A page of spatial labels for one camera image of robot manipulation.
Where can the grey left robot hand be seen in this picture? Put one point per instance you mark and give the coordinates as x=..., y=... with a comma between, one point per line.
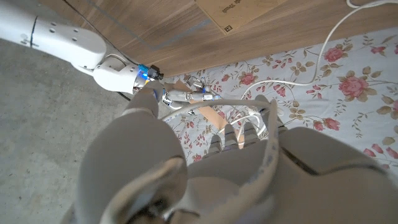
x=217, y=180

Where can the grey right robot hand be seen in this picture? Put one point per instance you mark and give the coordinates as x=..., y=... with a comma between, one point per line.
x=186, y=93

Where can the wooden stick with metal brackets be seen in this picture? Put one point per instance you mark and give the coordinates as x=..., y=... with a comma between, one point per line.
x=214, y=115

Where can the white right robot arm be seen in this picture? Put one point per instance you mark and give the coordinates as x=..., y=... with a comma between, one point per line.
x=62, y=46

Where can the brown cardboard package box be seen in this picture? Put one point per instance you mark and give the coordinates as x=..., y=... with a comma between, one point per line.
x=236, y=12

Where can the floral printed backdrop cloth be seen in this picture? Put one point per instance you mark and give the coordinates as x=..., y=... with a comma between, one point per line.
x=326, y=93

